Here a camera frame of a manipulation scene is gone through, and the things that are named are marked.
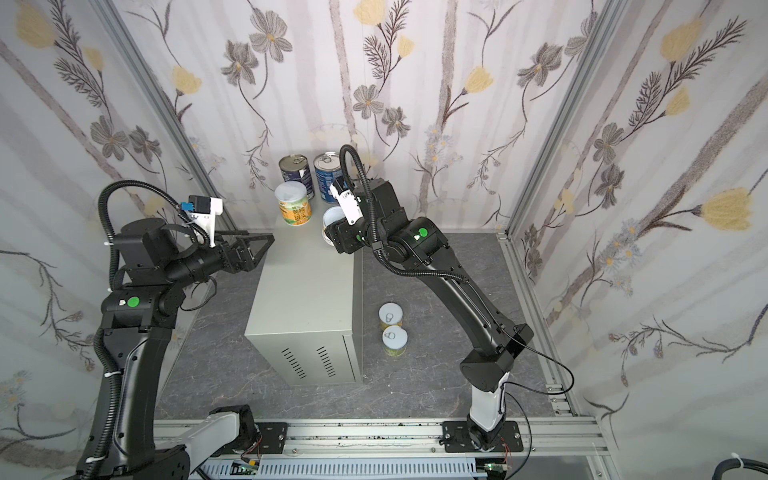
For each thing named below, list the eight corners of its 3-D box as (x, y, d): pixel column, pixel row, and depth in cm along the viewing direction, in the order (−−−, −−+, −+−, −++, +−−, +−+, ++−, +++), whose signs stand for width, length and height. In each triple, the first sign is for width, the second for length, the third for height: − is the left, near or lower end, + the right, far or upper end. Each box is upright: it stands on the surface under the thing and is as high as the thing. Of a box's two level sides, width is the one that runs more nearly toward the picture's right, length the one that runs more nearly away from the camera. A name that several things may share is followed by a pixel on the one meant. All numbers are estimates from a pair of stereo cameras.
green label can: (381, 356, 90) (381, 347, 85) (382, 334, 95) (381, 325, 90) (407, 356, 90) (409, 348, 85) (406, 334, 95) (408, 325, 90)
